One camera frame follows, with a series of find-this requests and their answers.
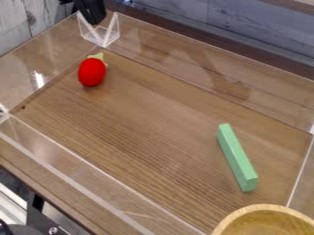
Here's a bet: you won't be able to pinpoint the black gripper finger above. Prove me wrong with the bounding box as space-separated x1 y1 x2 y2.
74 0 107 25

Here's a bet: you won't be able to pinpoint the red plush strawberry toy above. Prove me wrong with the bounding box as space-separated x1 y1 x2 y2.
78 52 109 87

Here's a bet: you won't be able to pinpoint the green rectangular block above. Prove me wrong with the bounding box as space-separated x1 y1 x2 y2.
217 124 260 192

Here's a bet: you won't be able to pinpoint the black metal table clamp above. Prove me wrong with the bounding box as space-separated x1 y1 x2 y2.
0 191 71 235

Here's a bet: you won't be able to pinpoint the wooden bowl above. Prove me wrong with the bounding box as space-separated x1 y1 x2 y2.
211 204 314 235

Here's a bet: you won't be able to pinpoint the clear acrylic corner bracket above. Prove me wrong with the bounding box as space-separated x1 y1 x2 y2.
77 13 121 48

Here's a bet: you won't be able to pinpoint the clear acrylic enclosure walls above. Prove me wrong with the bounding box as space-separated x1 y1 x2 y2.
0 10 314 235

